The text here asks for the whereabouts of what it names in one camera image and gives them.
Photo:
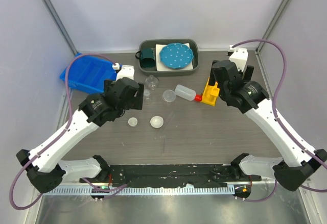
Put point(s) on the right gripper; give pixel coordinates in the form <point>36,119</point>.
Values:
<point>248,74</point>

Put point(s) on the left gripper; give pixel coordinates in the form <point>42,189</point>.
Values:
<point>136,103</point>

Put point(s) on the yellow test tube rack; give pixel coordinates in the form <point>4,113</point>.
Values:
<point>210,94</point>

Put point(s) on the clear glass test tube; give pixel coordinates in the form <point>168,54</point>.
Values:
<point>161,134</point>

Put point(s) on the blue plastic divided bin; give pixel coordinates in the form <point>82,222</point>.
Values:
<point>89,72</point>

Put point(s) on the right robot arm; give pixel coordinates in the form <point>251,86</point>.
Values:
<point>298,160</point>

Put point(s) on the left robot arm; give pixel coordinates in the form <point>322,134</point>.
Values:
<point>44,164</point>

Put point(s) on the small clear glass flask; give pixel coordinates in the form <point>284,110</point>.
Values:
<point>147,97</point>

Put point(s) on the clear round glass flask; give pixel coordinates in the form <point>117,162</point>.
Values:
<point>152,82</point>

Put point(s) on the white evaporating dish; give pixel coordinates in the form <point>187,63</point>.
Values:
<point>156,122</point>

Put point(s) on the clear plastic beaker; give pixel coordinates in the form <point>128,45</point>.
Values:
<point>168,97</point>

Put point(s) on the white square paper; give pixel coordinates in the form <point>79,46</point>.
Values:
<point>179,72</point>

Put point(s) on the dark green mug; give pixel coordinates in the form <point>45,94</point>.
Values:
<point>146,57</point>

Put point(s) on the white squeeze bottle red cap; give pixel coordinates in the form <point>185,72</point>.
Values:
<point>187,93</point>

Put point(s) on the blue dotted plate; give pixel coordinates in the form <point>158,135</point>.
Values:
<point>174,56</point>

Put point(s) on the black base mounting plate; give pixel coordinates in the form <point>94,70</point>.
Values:
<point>174,175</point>

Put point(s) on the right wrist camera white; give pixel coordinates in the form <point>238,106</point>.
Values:
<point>239,56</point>

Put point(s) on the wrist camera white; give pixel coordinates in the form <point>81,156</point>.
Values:
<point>239,56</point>
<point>123,71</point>

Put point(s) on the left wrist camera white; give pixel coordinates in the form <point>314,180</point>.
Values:
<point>123,71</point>

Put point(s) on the white slotted cable duct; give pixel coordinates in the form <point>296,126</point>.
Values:
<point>188,190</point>

